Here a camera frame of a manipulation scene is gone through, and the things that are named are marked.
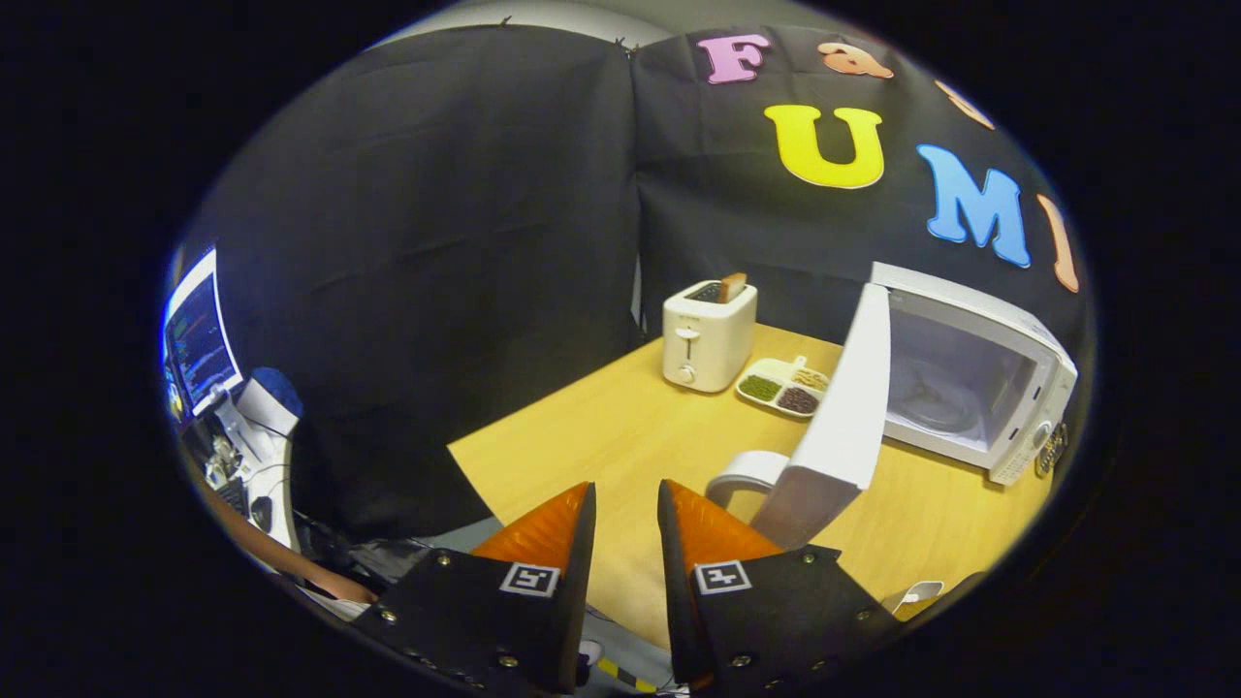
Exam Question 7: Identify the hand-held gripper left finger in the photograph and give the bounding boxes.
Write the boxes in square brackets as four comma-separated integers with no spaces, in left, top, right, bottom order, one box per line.
[351,482,597,695]

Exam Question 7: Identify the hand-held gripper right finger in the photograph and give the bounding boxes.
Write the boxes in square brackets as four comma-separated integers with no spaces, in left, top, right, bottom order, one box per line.
[656,479,898,695]

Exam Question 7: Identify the white microwave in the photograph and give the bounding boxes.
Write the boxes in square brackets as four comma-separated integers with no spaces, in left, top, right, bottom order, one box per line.
[706,260,1079,552]

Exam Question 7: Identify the white divided snack dish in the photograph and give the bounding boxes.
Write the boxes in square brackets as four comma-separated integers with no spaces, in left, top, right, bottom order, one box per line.
[735,355,832,419]

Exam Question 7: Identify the small white plate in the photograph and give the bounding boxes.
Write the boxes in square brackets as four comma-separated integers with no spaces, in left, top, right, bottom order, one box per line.
[880,580,944,617]

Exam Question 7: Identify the white toaster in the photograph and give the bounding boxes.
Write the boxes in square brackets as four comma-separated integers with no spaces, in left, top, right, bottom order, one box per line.
[662,279,759,394]

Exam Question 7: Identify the white side desk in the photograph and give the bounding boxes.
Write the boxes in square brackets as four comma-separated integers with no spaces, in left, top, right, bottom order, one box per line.
[208,388,302,554]

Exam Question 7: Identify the computer monitor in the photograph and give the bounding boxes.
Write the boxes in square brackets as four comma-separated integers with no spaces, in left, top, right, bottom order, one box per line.
[160,247,245,423]

